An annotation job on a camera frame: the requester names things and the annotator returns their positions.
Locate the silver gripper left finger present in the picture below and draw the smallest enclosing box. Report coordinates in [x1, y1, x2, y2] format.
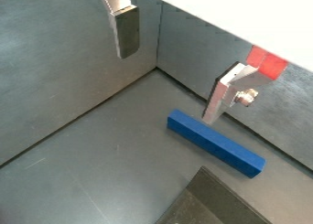
[101, 0, 139, 59]

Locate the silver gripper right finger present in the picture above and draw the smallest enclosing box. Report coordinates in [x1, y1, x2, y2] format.
[202, 45, 290, 125]

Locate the dark blue rectangular block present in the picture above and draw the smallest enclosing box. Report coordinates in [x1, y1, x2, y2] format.
[167, 110, 266, 178]

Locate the black curved fixture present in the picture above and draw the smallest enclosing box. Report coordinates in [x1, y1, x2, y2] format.
[155, 166, 273, 224]

